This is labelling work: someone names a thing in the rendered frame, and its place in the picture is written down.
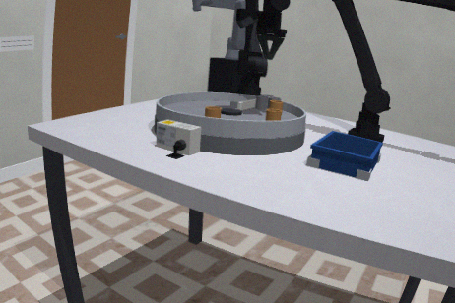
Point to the bronze bushing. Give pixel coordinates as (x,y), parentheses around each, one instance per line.
(276,104)
(215,112)
(273,114)

